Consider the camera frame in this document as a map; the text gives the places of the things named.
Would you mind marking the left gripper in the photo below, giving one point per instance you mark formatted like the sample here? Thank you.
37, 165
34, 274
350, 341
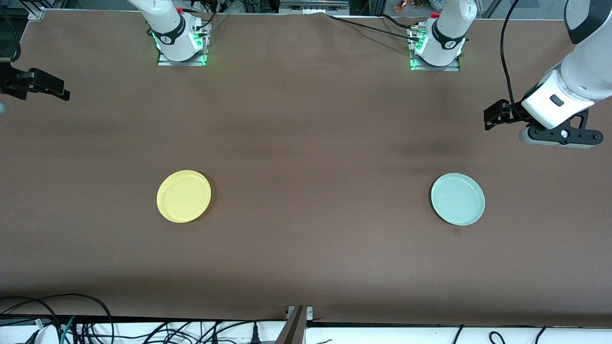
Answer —
508, 113

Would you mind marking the pale green round plate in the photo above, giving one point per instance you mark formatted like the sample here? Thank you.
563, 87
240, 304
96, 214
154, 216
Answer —
458, 199

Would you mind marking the yellow round plate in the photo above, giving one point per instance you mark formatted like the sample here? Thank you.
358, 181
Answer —
184, 196

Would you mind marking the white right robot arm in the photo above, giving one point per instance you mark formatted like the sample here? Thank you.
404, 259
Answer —
167, 24

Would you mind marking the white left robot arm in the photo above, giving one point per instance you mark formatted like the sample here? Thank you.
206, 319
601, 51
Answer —
449, 28

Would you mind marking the orange red small objects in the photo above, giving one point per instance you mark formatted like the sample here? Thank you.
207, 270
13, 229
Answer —
406, 5

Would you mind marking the brown table cover sheet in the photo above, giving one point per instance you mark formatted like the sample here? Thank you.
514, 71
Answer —
306, 119

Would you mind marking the grey metal box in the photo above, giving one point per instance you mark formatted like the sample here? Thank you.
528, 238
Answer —
313, 7

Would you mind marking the white board strip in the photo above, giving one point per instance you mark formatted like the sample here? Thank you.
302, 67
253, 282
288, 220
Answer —
382, 337

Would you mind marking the black plug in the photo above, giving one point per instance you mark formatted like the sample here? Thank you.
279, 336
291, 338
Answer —
256, 337

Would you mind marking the aluminium corner bracket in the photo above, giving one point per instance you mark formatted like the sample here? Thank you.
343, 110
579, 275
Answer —
37, 13

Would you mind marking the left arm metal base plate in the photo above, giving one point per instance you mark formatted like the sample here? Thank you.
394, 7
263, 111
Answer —
435, 68

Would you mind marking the small metal bracket plate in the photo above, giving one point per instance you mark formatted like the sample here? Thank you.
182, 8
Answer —
310, 313

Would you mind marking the aluminium frame profile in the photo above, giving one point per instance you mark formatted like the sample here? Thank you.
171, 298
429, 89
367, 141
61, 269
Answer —
294, 329

